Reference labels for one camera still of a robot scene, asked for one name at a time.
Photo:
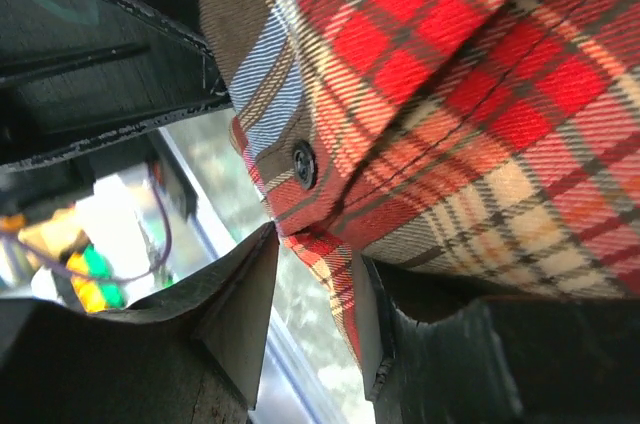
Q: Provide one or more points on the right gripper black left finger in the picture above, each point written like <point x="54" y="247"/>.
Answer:
<point x="191" y="353"/>

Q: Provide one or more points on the aluminium mounting rail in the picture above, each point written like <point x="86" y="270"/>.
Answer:
<point x="309" y="375"/>

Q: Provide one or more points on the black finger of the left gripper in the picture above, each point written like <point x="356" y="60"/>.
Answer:
<point x="80" y="75"/>

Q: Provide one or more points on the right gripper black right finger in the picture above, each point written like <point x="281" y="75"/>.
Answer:
<point x="443" y="350"/>

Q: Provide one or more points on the red plaid long sleeve shirt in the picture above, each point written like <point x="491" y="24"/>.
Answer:
<point x="491" y="139"/>

